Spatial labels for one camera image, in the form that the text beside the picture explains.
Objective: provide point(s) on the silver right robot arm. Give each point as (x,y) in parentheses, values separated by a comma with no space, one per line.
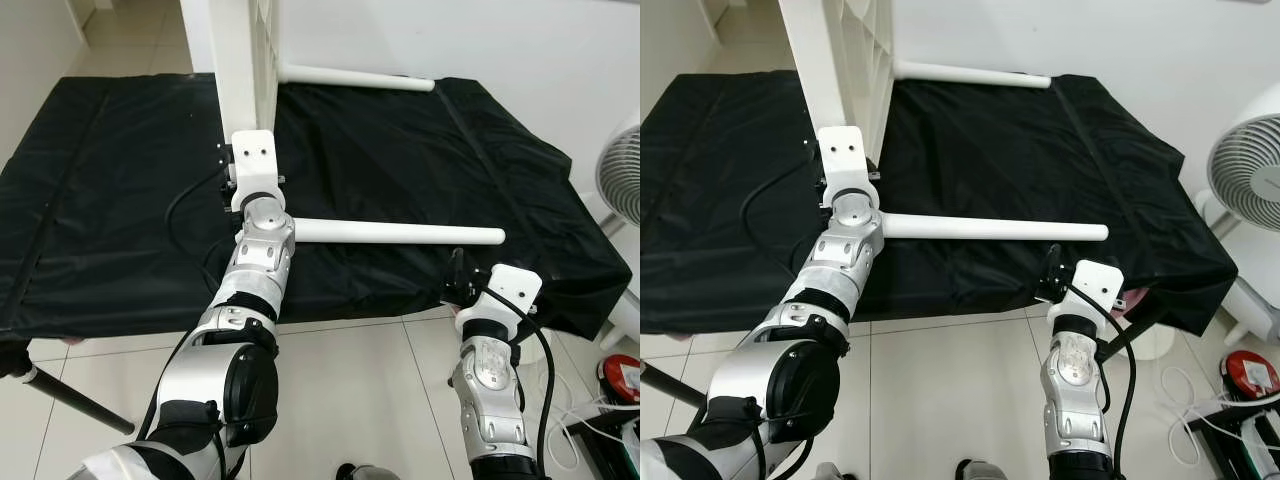
(490,390)
(1075,390)

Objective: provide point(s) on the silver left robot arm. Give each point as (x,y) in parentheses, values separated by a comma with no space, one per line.
(840,280)
(250,280)

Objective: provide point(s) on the grey right robot foot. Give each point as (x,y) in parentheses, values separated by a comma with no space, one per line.
(980,470)
(368,472)

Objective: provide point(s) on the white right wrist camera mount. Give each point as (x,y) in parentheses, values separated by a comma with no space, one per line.
(1095,285)
(505,290)

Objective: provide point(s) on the black green floor device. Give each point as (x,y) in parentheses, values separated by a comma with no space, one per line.
(1240,445)
(610,455)

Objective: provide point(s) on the red round floor device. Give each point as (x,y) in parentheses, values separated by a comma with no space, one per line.
(622,378)
(1252,373)

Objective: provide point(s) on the white round fan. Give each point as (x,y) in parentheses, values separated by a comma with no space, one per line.
(1250,165)
(622,170)

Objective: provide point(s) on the grey robot foot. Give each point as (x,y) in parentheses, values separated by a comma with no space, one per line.
(368,472)
(826,472)
(980,470)

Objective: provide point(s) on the white plastic children tabletop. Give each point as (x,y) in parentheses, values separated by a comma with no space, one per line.
(235,70)
(815,60)

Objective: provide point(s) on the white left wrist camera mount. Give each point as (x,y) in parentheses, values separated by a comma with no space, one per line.
(843,155)
(253,160)

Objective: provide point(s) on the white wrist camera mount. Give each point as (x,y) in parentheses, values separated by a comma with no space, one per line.
(843,155)
(1095,285)
(253,160)
(505,290)

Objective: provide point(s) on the pink object under table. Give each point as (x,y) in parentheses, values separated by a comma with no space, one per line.
(1135,300)

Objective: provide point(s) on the black table cloth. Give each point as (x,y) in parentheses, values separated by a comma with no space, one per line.
(400,170)
(1000,165)

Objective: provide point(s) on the grey left robot foot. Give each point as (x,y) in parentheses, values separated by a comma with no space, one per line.
(826,472)

